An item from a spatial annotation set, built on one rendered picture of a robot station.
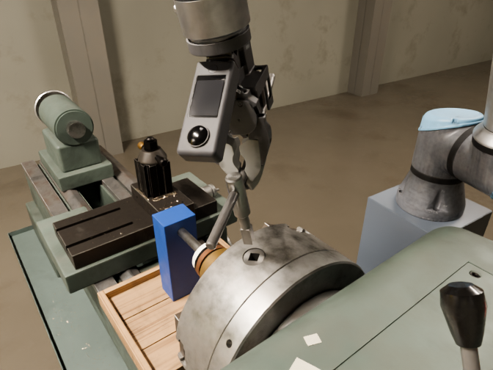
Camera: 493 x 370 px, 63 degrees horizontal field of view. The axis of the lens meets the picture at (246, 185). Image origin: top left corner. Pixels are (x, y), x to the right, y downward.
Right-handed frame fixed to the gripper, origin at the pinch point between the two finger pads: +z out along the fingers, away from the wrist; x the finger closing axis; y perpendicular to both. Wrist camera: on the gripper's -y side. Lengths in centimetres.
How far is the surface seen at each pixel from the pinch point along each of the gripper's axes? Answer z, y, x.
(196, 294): 13.6, -9.1, 7.8
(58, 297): 73, 21, 93
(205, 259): 23.3, 5.0, 14.5
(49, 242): 36, 16, 69
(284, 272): 10.7, -5.8, -5.1
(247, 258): 10.8, -3.8, 0.9
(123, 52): 74, 268, 209
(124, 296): 42, 6, 42
